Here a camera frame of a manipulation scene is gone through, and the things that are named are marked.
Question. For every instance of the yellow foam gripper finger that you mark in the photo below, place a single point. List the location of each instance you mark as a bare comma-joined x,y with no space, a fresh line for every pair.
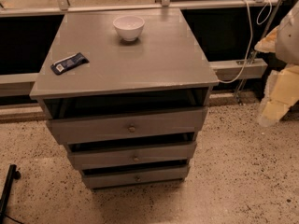
281,92
268,43

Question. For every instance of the grey top drawer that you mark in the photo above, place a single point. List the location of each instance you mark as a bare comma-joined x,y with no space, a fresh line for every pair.
113,127

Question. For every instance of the grey drawer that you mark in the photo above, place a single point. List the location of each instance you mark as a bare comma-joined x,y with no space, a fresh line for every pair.
131,155
113,127
131,178

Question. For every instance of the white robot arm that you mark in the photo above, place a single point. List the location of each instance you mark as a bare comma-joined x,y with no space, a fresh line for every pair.
287,45

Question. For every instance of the grey wooden drawer cabinet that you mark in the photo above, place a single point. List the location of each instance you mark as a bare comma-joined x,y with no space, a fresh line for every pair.
164,69

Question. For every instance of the grey bottom drawer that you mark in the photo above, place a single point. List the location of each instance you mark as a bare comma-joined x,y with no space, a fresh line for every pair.
131,178

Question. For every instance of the grey middle drawer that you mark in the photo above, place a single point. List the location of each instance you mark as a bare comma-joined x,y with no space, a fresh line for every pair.
131,155

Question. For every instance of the diagonal metal strut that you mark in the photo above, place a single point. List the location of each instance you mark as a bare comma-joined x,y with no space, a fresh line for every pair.
249,57

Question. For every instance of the white ceramic bowl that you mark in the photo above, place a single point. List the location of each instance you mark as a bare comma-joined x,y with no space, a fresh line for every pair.
129,28

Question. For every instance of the dark blue snack wrapper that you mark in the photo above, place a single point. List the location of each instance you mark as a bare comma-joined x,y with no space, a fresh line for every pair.
68,63

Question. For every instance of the black stand leg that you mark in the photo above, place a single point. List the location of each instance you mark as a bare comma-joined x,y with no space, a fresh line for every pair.
12,174

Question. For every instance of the metal railing frame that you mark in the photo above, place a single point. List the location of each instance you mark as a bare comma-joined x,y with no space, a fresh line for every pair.
124,6

